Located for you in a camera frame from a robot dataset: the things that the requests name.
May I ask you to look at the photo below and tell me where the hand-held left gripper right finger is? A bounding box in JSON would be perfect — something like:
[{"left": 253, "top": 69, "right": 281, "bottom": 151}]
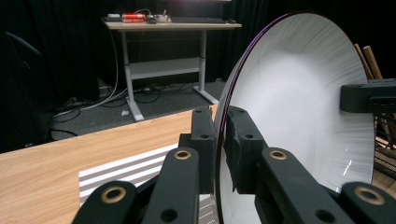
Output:
[{"left": 224, "top": 105, "right": 268, "bottom": 194}]

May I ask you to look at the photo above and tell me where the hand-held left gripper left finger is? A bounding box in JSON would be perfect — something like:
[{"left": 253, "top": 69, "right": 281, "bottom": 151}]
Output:
[{"left": 178, "top": 105, "right": 218, "bottom": 194}]

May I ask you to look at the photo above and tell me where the light green ceramic bowl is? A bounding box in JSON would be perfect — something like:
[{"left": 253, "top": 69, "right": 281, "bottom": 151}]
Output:
[{"left": 214, "top": 11, "right": 376, "bottom": 224}]

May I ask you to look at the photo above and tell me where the striped woven placemat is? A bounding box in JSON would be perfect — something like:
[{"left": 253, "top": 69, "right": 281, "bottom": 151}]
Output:
[{"left": 78, "top": 143, "right": 219, "bottom": 224}]

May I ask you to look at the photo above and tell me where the black keyboard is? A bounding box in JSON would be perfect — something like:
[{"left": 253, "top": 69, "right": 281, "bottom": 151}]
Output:
[{"left": 170, "top": 17, "right": 227, "bottom": 25}]

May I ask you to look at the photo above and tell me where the small white bowl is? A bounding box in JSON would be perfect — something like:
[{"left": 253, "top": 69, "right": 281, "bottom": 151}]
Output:
[{"left": 153, "top": 13, "right": 172, "bottom": 23}]

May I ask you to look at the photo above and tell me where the red device on desk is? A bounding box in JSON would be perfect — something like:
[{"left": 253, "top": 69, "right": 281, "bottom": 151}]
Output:
[{"left": 121, "top": 12, "right": 147, "bottom": 23}]

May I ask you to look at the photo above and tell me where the flat white and black device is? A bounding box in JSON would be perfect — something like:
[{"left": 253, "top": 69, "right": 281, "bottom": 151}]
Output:
[{"left": 102, "top": 13, "right": 122, "bottom": 22}]

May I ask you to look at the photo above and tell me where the black floor cable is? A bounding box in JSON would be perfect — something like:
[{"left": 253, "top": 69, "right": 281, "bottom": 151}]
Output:
[{"left": 134, "top": 82, "right": 194, "bottom": 105}]

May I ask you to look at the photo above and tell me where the white floor cable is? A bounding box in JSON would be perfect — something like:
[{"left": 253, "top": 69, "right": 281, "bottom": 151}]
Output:
[{"left": 52, "top": 29, "right": 129, "bottom": 119}]

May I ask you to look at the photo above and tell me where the desk with white frame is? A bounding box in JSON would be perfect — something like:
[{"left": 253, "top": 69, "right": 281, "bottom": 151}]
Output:
[{"left": 102, "top": 21, "right": 243, "bottom": 122}]

